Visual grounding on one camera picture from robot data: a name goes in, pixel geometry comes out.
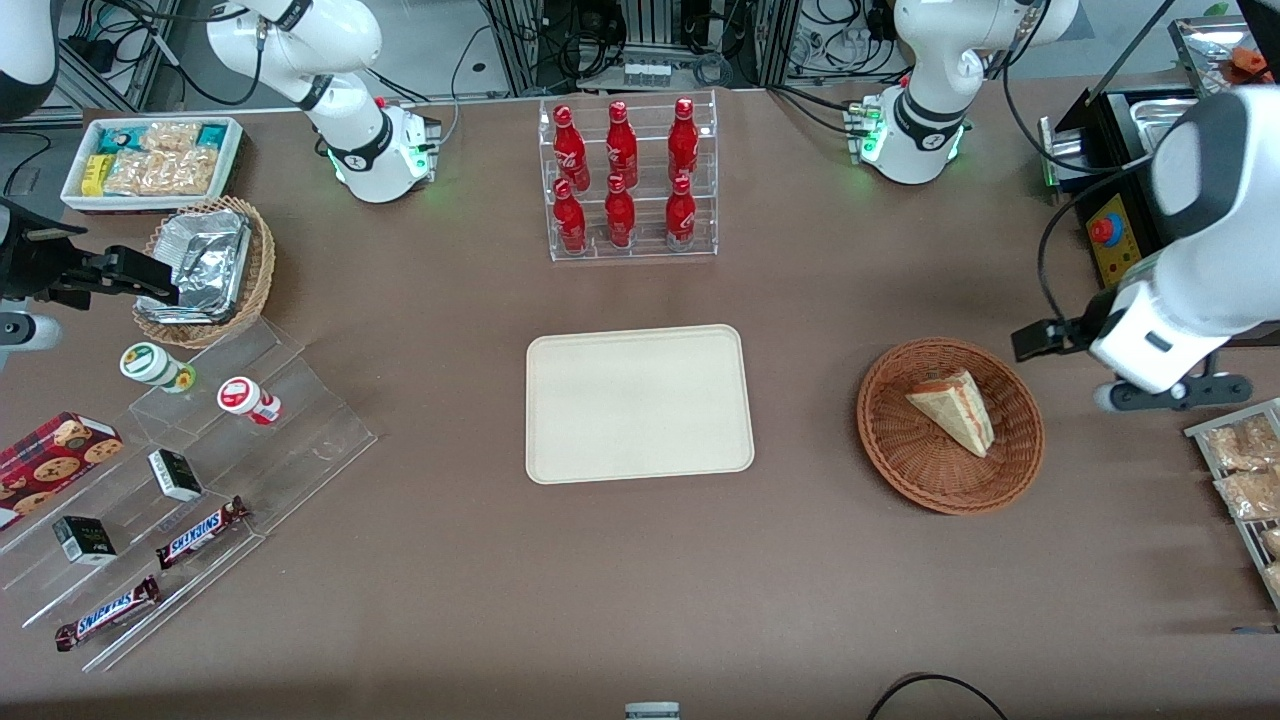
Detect light tan wicker basket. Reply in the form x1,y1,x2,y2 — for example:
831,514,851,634
132,195,277,350

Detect Snickers chocolate bar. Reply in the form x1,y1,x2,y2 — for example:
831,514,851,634
54,575,162,652
155,497,252,571

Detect white plastic snack bin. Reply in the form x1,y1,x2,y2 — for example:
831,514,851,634
60,116,246,214

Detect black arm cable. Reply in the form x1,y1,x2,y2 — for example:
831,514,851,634
1037,150,1161,323

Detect yellow emergency stop box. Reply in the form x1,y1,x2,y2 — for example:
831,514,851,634
1085,192,1166,291

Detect brown wicker basket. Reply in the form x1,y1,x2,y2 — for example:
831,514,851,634
856,337,1046,517

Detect red cola bottle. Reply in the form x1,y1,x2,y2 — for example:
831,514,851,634
665,175,698,253
552,178,588,256
552,104,591,193
604,174,637,251
605,100,639,189
668,97,700,186

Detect black base cable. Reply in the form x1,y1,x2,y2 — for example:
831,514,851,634
438,25,501,146

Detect clear acrylic stepped stand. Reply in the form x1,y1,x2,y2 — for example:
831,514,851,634
0,318,379,673

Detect stainless steel tray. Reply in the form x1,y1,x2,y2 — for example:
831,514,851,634
1168,15,1280,96

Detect black slanted pole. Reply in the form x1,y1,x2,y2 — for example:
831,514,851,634
1088,0,1181,106

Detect small black carton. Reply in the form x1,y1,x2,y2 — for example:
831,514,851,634
147,449,204,502
52,515,118,567

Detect red lid white cup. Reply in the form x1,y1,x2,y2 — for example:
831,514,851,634
217,376,283,426

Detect stacked aluminium foil trays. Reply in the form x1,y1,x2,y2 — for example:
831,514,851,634
135,208,253,326

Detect beige plastic tray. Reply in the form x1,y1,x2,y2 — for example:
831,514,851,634
525,323,756,486

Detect green lid sunflower cup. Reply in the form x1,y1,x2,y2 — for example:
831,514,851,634
119,342,197,394

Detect wire rack shelf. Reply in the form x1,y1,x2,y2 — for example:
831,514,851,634
1185,398,1280,611

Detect wrapped triangular sandwich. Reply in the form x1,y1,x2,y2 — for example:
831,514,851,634
905,370,996,459

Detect clear acrylic bottle rack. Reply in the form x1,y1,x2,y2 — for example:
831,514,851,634
537,88,719,263

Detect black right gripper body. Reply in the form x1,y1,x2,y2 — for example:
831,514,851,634
0,200,97,311

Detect red plaid cookie box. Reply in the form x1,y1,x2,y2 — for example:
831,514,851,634
0,411,125,531

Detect black cable loop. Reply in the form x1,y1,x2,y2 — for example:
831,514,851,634
865,673,1011,720

